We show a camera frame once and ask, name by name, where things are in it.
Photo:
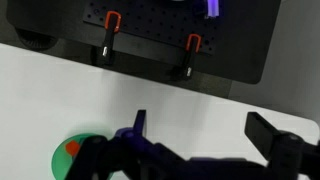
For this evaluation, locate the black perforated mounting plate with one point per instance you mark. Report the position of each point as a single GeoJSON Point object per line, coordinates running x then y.
{"type": "Point", "coordinates": [159, 20]}

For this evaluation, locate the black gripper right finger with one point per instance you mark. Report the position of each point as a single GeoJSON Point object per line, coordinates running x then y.
{"type": "Point", "coordinates": [287, 154]}

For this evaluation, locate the green bowl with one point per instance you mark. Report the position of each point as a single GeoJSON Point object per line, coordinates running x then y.
{"type": "Point", "coordinates": [61, 160]}

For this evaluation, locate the small orange block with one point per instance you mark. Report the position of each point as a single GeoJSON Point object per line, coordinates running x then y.
{"type": "Point", "coordinates": [72, 148]}

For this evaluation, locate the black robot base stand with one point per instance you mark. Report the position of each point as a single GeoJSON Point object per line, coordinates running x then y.
{"type": "Point", "coordinates": [241, 42]}

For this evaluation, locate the left orange-handled clamp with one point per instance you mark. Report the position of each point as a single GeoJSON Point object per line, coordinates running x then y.
{"type": "Point", "coordinates": [112, 27]}

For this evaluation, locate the orange-handled clamp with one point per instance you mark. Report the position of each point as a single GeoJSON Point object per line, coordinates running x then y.
{"type": "Point", "coordinates": [185, 70]}
{"type": "Point", "coordinates": [112, 27]}

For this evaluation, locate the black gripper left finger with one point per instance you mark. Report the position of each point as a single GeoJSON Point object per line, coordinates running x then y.
{"type": "Point", "coordinates": [129, 152]}

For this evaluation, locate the right orange-handled clamp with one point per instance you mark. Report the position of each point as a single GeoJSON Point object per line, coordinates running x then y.
{"type": "Point", "coordinates": [185, 70]}

